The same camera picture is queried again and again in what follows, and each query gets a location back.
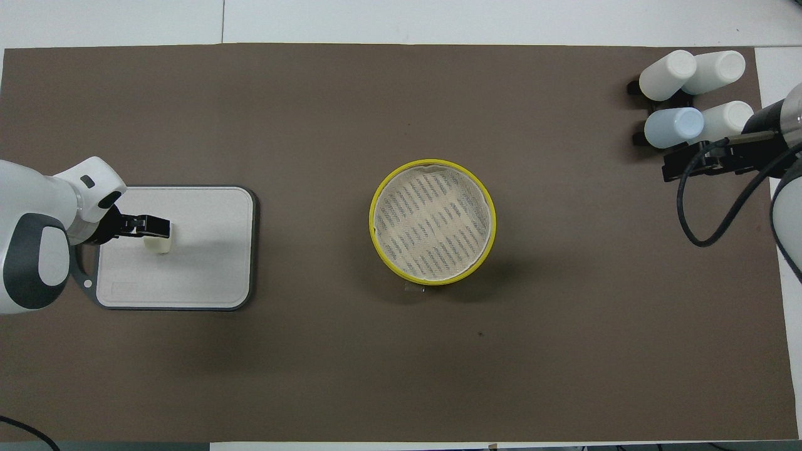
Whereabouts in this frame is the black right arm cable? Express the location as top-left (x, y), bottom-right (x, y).
top-left (677, 138), bottom-right (802, 248)

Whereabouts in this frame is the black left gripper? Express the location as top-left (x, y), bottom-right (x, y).
top-left (93, 205), bottom-right (172, 246)

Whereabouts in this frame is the white plastic bottle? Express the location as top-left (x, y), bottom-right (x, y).
top-left (639, 50), bottom-right (697, 102)
top-left (682, 50), bottom-right (746, 96)
top-left (694, 100), bottom-right (754, 143)

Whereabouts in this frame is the yellow bamboo steamer basket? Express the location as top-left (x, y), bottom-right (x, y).
top-left (373, 232), bottom-right (493, 286)

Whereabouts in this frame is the clear steamer lid yellow rim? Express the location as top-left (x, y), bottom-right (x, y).
top-left (370, 159), bottom-right (497, 281)

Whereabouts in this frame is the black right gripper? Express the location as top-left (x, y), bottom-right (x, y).
top-left (663, 100), bottom-right (791, 183)

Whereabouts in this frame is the white cutting board grey rim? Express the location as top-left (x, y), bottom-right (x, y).
top-left (69, 185), bottom-right (259, 312)

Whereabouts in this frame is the brown table mat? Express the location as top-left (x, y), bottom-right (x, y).
top-left (0, 43), bottom-right (799, 444)

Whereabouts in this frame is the white steamed bun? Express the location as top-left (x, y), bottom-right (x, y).
top-left (144, 224), bottom-right (175, 255)

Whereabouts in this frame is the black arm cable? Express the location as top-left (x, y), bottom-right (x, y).
top-left (0, 415), bottom-right (61, 451)
top-left (677, 138), bottom-right (802, 248)

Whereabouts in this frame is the light blue plastic bottle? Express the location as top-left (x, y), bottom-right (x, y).
top-left (644, 107), bottom-right (705, 150)

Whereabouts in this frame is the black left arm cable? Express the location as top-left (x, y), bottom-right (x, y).
top-left (0, 415), bottom-right (61, 451)

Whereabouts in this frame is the black bottle rack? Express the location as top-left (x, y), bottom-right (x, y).
top-left (627, 79), bottom-right (697, 148)

